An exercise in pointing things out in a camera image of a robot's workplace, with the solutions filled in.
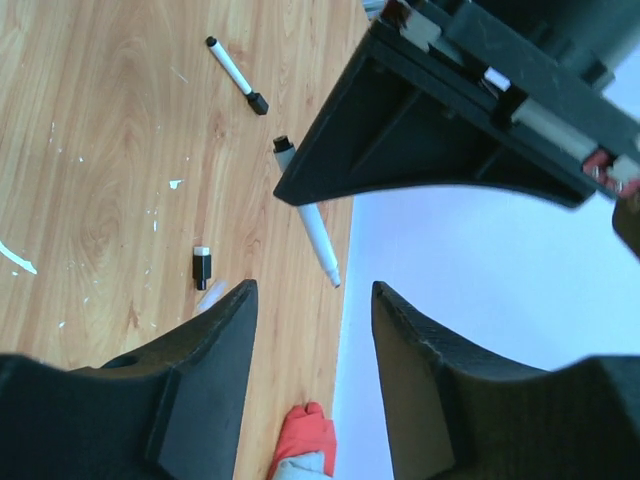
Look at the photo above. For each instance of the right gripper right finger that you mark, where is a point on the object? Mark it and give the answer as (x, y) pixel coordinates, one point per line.
(455, 410)

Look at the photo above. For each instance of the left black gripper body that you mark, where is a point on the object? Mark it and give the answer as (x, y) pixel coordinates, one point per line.
(558, 57)

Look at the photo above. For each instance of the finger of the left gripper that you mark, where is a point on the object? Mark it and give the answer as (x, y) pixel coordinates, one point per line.
(398, 117)

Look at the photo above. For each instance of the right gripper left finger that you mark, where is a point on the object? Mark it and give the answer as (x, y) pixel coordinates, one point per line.
(170, 409)

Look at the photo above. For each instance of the white whiteboard marker pen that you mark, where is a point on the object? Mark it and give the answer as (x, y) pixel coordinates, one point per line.
(284, 151)

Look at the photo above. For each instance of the white marker black cap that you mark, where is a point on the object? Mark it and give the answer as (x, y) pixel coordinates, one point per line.
(254, 99)

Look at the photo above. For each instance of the small black pen cap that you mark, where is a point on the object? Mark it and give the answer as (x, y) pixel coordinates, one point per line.
(201, 267)

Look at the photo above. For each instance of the clear plastic pen cap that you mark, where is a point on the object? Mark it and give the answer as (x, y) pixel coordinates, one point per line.
(211, 297)

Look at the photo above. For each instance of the red and grey cloth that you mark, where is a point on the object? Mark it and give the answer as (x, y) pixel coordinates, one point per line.
(307, 445)

